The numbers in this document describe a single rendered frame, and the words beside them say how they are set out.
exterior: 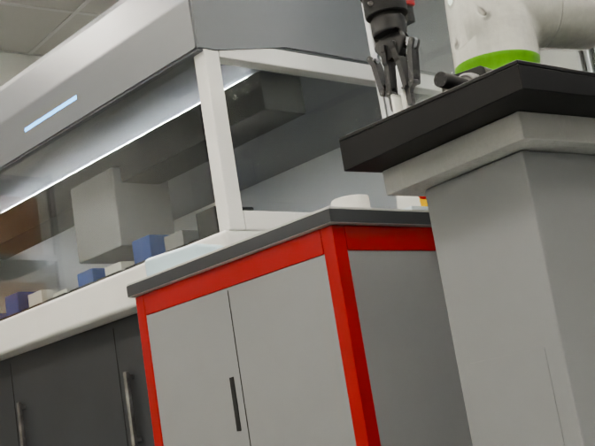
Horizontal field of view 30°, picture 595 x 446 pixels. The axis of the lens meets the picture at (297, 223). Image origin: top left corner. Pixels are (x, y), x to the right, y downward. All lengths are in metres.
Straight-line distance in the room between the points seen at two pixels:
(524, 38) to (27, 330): 2.11
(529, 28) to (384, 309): 0.55
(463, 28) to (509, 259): 0.37
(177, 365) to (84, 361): 1.08
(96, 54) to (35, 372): 1.01
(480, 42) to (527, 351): 0.46
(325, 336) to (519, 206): 0.49
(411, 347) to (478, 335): 0.36
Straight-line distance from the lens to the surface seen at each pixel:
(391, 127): 1.59
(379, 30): 2.37
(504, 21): 1.70
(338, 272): 1.87
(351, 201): 2.01
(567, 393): 1.52
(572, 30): 1.79
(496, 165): 1.59
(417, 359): 1.97
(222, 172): 2.69
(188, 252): 2.24
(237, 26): 2.88
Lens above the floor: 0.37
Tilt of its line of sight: 11 degrees up
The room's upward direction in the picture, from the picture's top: 9 degrees counter-clockwise
